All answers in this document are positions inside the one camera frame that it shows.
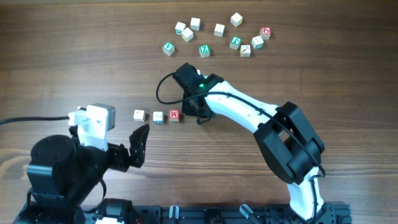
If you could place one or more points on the plain white wooden block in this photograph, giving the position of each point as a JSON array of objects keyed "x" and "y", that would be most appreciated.
[{"x": 195, "y": 23}]

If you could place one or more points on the hammer picture yellow block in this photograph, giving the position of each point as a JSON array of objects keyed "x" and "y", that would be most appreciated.
[{"x": 245, "y": 51}]

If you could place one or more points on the green letter V block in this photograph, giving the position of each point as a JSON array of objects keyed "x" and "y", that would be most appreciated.
[{"x": 168, "y": 48}]

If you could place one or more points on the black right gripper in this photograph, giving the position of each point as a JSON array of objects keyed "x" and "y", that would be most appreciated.
[{"x": 186, "y": 108}]

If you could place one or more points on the green letter Z block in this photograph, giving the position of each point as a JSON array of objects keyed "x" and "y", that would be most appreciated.
[{"x": 204, "y": 51}]

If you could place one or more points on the red letter M block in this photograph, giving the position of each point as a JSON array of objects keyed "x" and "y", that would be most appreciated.
[{"x": 174, "y": 115}]

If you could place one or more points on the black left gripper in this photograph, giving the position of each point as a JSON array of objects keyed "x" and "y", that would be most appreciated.
[{"x": 121, "y": 162}]

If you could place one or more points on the white block blue side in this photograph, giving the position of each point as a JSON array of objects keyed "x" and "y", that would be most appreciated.
[{"x": 158, "y": 117}]

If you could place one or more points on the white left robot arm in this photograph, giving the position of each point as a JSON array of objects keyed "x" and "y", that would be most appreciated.
[{"x": 62, "y": 173}]

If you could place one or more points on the blue sided letter block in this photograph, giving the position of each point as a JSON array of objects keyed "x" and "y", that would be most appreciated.
[{"x": 139, "y": 115}]

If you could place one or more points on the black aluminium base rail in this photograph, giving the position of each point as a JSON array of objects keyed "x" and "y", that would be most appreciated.
[{"x": 329, "y": 214}]

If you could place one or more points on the teal sided white block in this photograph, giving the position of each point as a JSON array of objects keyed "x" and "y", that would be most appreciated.
[{"x": 179, "y": 28}]

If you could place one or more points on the white picture wooden block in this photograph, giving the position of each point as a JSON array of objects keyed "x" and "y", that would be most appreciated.
[{"x": 219, "y": 30}]

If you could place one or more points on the plain white corner block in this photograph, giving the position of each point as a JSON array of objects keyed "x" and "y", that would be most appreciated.
[{"x": 236, "y": 19}]

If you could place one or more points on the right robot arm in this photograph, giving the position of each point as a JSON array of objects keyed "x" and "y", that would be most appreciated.
[{"x": 287, "y": 141}]

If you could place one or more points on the red letter O block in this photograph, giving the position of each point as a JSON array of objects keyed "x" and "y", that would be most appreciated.
[{"x": 265, "y": 33}]

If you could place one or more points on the green letter J block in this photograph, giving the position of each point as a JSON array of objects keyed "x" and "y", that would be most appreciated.
[{"x": 235, "y": 43}]

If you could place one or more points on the white block green side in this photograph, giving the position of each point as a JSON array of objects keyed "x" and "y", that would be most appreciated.
[{"x": 257, "y": 42}]

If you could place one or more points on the yellow sided wooden block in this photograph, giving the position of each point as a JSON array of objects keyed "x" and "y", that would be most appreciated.
[{"x": 187, "y": 34}]

